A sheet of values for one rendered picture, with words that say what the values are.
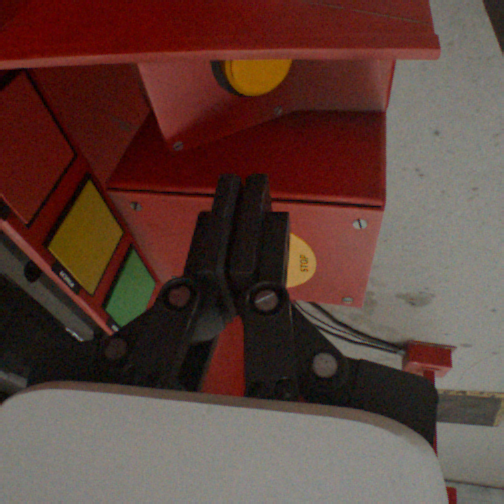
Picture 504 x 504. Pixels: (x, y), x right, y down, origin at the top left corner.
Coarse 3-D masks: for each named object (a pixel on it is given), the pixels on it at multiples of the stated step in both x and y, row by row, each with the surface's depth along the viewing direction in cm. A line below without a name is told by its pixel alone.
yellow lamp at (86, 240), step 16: (96, 192) 21; (80, 208) 19; (96, 208) 21; (64, 224) 18; (80, 224) 20; (96, 224) 21; (112, 224) 22; (64, 240) 18; (80, 240) 20; (96, 240) 21; (112, 240) 22; (64, 256) 19; (80, 256) 20; (96, 256) 21; (80, 272) 20; (96, 272) 21
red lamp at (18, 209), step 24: (24, 72) 15; (0, 96) 14; (24, 96) 15; (0, 120) 14; (24, 120) 15; (48, 120) 17; (0, 144) 14; (24, 144) 15; (48, 144) 17; (0, 168) 14; (24, 168) 16; (48, 168) 17; (0, 192) 15; (24, 192) 16; (48, 192) 17; (24, 216) 16
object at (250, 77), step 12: (228, 60) 19; (240, 60) 19; (252, 60) 19; (264, 60) 19; (276, 60) 19; (288, 60) 20; (228, 72) 19; (240, 72) 19; (252, 72) 19; (264, 72) 20; (276, 72) 20; (240, 84) 20; (252, 84) 20; (264, 84) 20; (276, 84) 20
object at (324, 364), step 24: (264, 192) 12; (240, 216) 11; (264, 216) 12; (288, 216) 12; (240, 240) 11; (264, 240) 12; (288, 240) 13; (240, 264) 10; (264, 264) 11; (288, 264) 13; (240, 288) 11; (240, 312) 10; (312, 336) 10; (312, 360) 9; (336, 360) 9; (312, 384) 9; (336, 384) 9
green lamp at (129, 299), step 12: (132, 252) 25; (132, 264) 25; (120, 276) 24; (132, 276) 25; (144, 276) 27; (120, 288) 24; (132, 288) 25; (144, 288) 27; (108, 300) 23; (120, 300) 24; (132, 300) 25; (144, 300) 27; (108, 312) 23; (120, 312) 24; (132, 312) 26; (120, 324) 24
